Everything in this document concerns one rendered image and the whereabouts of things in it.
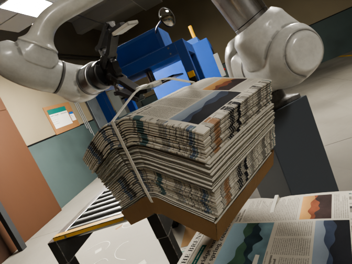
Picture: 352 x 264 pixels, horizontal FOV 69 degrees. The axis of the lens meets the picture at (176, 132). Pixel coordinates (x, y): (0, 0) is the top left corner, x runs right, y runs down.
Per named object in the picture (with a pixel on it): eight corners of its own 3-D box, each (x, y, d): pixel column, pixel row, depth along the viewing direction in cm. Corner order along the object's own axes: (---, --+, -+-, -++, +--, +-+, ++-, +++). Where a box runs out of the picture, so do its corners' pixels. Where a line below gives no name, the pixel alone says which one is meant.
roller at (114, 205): (159, 186, 121) (163, 188, 125) (79, 212, 133) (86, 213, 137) (161, 196, 118) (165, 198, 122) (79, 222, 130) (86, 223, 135)
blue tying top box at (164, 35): (166, 47, 226) (156, 25, 222) (109, 75, 241) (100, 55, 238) (175, 51, 269) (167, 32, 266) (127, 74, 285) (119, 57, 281)
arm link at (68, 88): (103, 102, 80) (61, 89, 71) (82, 109, 91) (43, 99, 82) (108, 69, 82) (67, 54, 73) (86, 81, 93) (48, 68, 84)
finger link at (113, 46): (117, 67, 70) (113, 64, 70) (122, 28, 62) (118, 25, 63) (105, 70, 67) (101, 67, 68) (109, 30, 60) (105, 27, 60)
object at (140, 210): (223, 151, 74) (214, 139, 75) (157, 212, 55) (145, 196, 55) (193, 169, 86) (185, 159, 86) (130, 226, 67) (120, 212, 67)
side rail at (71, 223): (68, 263, 114) (55, 241, 112) (58, 266, 116) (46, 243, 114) (151, 158, 242) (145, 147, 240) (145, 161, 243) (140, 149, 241)
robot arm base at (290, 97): (261, 101, 109) (256, 89, 108) (303, 96, 88) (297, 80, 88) (227, 119, 104) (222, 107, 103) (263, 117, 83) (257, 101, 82)
